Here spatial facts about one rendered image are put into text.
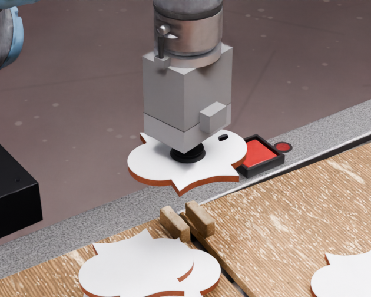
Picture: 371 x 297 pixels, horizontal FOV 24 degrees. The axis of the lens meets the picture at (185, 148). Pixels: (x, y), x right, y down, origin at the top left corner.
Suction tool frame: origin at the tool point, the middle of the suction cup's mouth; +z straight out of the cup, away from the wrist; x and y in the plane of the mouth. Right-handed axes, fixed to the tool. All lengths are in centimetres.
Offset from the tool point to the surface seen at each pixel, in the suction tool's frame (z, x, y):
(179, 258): 13.2, -1.2, -2.8
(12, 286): 18.4, 15.6, -17.2
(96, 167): 112, 124, 95
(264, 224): 18.4, -1.6, 15.0
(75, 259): 18.4, 13.3, -8.2
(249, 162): 19.1, 10.0, 26.4
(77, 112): 112, 155, 114
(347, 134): 20, 4, 46
